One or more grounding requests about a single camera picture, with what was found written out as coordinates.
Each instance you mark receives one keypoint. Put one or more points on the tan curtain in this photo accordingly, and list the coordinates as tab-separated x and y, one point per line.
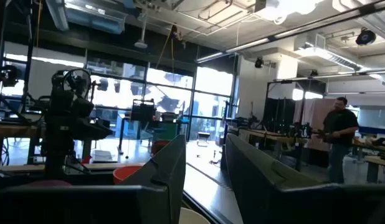
317	115

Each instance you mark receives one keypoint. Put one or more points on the bright white ceiling lamp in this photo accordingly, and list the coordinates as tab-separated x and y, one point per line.
286	9

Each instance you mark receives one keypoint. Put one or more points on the orange-red plastic bowl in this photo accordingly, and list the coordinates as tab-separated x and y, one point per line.
125	174

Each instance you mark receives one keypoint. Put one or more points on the black ceiling spotlight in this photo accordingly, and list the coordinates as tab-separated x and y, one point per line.
258	63

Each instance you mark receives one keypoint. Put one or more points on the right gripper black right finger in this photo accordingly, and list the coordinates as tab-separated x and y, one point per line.
258	186

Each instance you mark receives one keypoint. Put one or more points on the long ceiling light tube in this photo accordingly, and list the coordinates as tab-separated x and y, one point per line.
239	46

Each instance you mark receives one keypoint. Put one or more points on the long wooden workbench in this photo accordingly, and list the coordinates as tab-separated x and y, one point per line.
267	134

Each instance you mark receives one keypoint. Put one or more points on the small chair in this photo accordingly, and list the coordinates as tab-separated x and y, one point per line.
203	136

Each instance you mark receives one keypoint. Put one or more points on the person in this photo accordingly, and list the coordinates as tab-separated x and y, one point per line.
340	124

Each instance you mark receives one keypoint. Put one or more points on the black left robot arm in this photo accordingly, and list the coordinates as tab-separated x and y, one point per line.
57	149

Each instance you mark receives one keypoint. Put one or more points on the white box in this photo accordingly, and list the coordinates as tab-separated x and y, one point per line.
102	155

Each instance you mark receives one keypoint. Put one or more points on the white bowl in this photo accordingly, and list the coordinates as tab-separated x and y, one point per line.
192	217

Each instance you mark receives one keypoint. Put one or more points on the white pendant lamp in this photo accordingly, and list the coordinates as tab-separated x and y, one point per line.
141	43

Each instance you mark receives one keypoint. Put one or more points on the wooden background table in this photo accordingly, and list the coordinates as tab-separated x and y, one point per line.
15	130

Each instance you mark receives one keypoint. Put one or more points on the red bucket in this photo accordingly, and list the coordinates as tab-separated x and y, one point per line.
159	147

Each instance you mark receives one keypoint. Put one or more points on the silver ventilation duct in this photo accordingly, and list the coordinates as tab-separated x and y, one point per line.
329	54

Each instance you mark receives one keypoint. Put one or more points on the round black ceiling fan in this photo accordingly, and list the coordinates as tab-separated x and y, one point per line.
365	37

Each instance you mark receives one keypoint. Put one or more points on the black crate device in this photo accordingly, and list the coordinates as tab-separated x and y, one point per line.
142	111

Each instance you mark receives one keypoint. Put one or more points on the small black background robot arm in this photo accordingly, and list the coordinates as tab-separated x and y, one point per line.
301	130

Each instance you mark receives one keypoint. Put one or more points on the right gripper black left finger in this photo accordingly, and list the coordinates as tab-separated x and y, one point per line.
167	168

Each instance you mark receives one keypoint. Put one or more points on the green cabinet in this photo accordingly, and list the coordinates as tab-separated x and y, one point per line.
169	130

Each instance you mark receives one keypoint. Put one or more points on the wooden table with grey legs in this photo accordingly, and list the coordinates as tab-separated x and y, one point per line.
374	161

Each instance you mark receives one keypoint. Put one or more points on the black metal frame rig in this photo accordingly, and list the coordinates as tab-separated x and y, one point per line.
278	112

